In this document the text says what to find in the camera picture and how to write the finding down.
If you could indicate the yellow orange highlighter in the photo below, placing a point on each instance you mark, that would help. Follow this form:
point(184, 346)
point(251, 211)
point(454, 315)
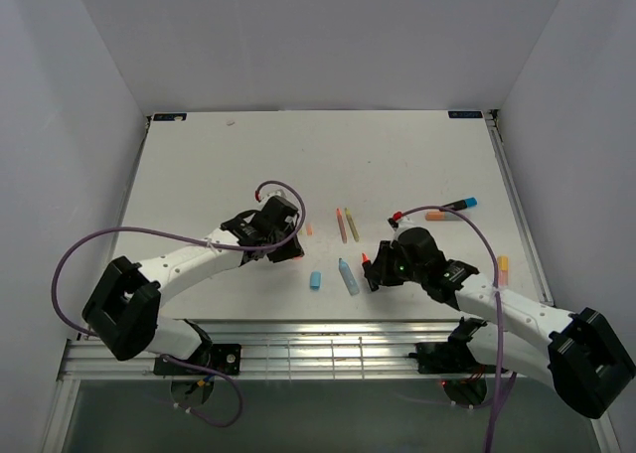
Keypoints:
point(503, 270)

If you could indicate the left blue corner label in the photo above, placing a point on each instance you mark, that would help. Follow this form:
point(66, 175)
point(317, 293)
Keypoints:
point(169, 117)

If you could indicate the peach cap clear highlighter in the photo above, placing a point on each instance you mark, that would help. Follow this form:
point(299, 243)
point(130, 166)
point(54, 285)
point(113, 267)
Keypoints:
point(445, 216)

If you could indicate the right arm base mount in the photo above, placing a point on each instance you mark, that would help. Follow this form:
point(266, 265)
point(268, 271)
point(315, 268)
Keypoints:
point(443, 358)

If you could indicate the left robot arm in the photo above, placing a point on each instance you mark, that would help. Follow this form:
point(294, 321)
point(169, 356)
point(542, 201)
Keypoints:
point(124, 307)

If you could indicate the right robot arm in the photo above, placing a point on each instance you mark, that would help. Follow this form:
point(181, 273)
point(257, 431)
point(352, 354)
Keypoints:
point(578, 355)

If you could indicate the light blue highlighter marker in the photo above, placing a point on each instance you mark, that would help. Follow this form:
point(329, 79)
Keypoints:
point(348, 277)

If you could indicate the black marker blue cap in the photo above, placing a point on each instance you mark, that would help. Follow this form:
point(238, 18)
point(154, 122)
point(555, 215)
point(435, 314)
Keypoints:
point(460, 205)

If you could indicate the black marker orange cap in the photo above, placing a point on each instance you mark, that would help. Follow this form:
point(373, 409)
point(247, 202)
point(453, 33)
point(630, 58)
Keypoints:
point(370, 273)

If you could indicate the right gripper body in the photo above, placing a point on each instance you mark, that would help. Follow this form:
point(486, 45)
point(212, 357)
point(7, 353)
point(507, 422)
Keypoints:
point(398, 270)

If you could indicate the yellow thin highlighter pen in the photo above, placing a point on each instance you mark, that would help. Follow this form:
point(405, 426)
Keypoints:
point(351, 224)

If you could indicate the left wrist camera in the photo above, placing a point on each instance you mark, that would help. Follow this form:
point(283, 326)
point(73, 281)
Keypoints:
point(263, 198)

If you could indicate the blue corner label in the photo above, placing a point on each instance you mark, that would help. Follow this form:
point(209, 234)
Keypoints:
point(169, 117)
point(465, 114)

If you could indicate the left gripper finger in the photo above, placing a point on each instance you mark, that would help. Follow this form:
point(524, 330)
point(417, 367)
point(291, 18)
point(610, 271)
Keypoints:
point(286, 252)
point(291, 232)

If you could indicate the orange thin highlighter pen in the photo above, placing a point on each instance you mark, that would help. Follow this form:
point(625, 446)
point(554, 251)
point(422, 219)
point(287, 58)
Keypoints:
point(341, 225)

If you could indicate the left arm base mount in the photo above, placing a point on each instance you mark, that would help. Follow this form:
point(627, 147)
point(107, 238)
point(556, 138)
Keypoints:
point(224, 358)

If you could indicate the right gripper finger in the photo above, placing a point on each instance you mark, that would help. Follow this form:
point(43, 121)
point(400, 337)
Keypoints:
point(380, 274)
point(384, 257)

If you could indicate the light blue marker cap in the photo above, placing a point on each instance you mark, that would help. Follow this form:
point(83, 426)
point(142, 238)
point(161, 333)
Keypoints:
point(315, 280)

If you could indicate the right blue corner label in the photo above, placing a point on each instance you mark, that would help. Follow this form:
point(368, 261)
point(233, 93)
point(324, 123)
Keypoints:
point(465, 114)

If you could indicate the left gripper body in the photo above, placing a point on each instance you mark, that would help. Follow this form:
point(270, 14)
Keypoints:
point(279, 235)

